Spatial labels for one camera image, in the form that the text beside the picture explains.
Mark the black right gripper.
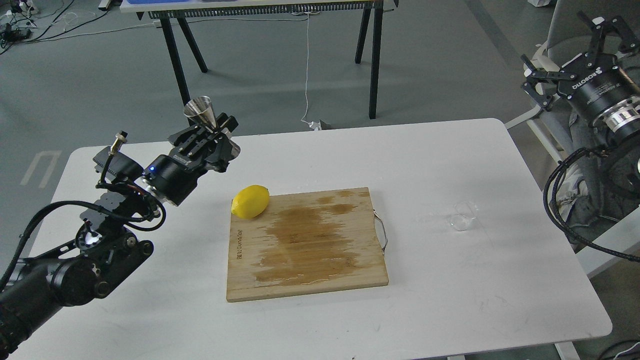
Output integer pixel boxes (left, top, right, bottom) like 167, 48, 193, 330
520, 11, 640, 133

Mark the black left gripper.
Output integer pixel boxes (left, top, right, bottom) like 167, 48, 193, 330
142, 114, 241, 207

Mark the steel jigger measuring cup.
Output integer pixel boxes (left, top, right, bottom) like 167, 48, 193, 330
183, 96, 241, 160

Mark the small clear glass cup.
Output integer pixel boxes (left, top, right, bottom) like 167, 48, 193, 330
448, 200, 479, 231

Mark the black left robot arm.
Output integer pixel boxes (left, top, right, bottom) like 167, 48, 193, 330
1, 112, 240, 360

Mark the yellow lemon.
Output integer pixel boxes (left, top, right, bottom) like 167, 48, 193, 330
230, 184, 270, 219

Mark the black-legged background table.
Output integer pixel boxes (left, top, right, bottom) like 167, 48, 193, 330
113, 10, 402, 141

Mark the wooden cutting board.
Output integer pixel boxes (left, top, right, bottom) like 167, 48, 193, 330
226, 187, 389, 303

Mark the white office chair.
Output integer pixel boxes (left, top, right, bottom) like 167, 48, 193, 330
502, 0, 640, 251

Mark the white hanging cable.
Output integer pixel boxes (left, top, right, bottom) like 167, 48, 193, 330
299, 10, 331, 132

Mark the floor cables and power strip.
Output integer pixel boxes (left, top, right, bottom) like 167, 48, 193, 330
0, 0, 166, 51

